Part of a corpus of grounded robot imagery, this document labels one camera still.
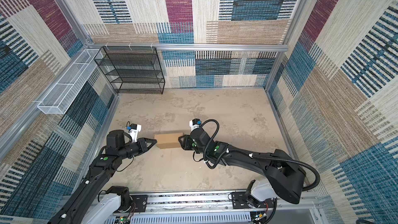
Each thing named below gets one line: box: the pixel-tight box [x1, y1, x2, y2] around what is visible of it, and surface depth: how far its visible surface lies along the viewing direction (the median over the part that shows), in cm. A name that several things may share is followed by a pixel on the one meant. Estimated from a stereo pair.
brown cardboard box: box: [153, 132, 184, 150], surface depth 79 cm
